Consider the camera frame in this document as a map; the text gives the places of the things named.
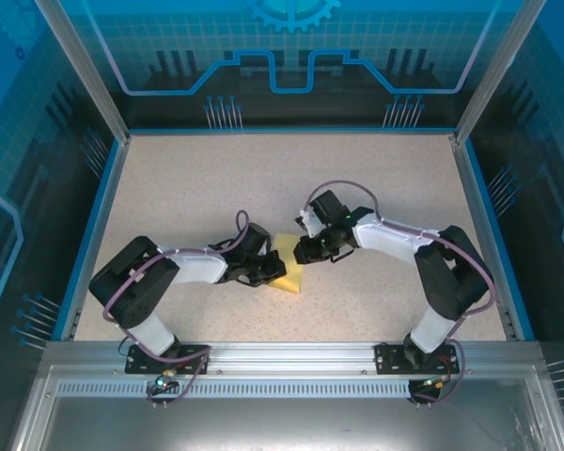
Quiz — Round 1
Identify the grey metal shelf panel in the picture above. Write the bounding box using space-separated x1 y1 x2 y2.
8 364 564 451

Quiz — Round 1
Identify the blue printed gear panel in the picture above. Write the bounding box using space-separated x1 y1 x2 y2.
58 0 523 131

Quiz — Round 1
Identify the blue printed side panel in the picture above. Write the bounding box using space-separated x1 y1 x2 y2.
0 0 123 358
464 0 564 372

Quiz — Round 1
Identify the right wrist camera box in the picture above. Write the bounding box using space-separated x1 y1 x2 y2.
294 208 321 240

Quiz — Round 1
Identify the long aluminium mounting rail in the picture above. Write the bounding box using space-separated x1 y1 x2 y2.
44 341 541 378

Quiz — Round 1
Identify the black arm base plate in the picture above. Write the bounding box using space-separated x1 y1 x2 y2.
374 341 461 376
124 344 212 376

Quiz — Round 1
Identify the slotted grey cable duct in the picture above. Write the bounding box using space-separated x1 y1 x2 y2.
55 381 427 398

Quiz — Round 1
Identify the cable plug with light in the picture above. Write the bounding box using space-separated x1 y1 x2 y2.
152 369 178 392
417 374 453 390

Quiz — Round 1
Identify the aluminium side rail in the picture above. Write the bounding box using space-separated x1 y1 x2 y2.
449 132 521 340
60 133 133 342

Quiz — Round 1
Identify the aluminium frame post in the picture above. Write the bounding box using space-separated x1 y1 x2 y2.
453 0 546 145
35 0 132 145

